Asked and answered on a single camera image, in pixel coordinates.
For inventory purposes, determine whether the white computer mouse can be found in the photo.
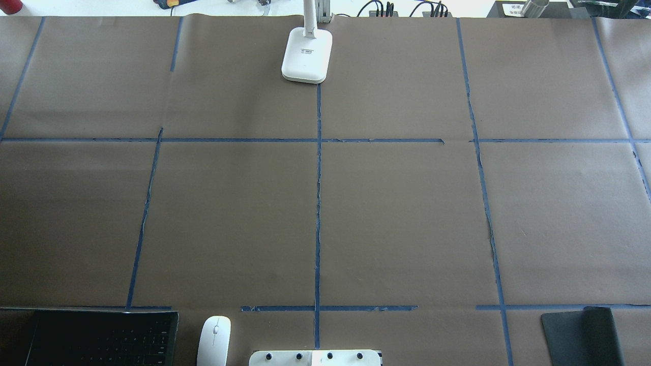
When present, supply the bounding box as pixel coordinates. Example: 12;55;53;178
196;316;231;365

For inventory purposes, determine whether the dark grey laptop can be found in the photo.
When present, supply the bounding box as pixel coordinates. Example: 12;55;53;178
25;310;179;365

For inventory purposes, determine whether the black mouse pad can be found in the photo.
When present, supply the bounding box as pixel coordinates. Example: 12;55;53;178
540;307;626;365

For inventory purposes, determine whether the left black usb hub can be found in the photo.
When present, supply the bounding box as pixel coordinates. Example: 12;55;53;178
368;1;399;18

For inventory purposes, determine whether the black usb hub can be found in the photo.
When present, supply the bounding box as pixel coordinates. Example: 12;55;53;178
423;2;451;18
368;1;399;18

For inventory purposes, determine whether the right black usb hub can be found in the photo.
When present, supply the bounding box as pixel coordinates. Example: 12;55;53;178
423;2;451;18

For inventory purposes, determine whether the black box with label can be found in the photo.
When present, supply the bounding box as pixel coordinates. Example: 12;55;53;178
486;1;572;19

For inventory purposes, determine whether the silver metal cup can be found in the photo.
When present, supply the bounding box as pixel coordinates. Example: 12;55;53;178
521;0;550;19

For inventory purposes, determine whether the red bottle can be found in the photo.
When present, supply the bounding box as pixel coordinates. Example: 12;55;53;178
0;0;23;15

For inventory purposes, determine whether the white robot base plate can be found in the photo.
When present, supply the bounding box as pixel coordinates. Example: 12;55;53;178
248;349;383;365

